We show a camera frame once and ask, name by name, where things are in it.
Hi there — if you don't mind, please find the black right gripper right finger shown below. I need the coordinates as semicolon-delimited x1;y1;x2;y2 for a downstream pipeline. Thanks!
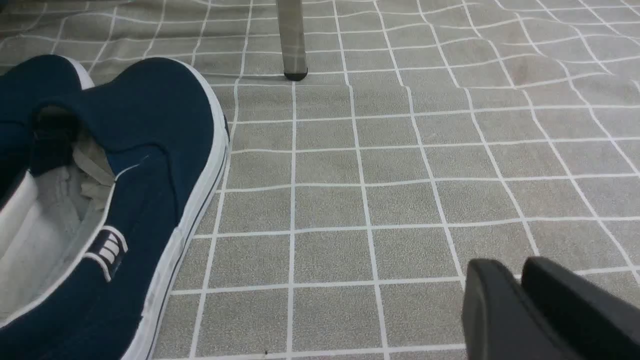
521;256;640;360

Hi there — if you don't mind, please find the metal rack leg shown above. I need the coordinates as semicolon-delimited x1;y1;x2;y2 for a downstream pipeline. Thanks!
276;0;308;82

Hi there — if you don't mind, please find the grey grid-pattern cloth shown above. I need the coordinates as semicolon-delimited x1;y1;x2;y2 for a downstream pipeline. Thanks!
1;0;640;360

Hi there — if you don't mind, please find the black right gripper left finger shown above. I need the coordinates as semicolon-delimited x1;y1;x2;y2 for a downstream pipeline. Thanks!
461;259;582;360

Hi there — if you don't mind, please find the navy blue canvas shoe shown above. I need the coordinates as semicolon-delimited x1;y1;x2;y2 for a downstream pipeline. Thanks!
0;57;230;360

